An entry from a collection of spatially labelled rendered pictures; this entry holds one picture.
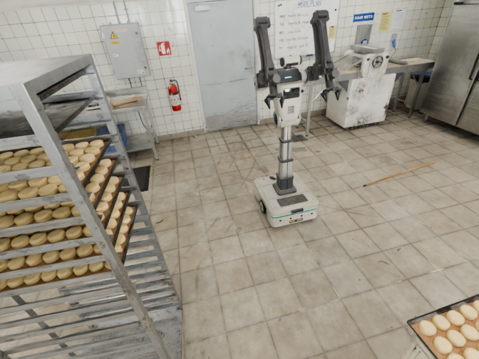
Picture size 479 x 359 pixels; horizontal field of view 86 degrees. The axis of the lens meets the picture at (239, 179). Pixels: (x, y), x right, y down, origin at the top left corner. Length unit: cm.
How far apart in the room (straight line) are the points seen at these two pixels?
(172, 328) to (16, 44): 423
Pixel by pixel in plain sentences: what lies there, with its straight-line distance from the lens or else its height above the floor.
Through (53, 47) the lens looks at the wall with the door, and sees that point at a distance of 482.
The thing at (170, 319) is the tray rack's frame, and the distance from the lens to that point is 210.
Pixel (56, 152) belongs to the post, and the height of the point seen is 166.
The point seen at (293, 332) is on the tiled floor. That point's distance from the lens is 213.
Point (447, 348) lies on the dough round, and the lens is 124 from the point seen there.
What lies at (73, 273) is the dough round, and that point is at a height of 113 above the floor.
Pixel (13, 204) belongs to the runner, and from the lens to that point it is 97.
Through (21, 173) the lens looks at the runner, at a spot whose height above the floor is 160.
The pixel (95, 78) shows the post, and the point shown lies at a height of 174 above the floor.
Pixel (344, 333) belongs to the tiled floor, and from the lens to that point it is 219.
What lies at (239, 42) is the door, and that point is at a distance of 472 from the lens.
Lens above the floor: 192
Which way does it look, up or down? 34 degrees down
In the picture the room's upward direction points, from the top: 5 degrees counter-clockwise
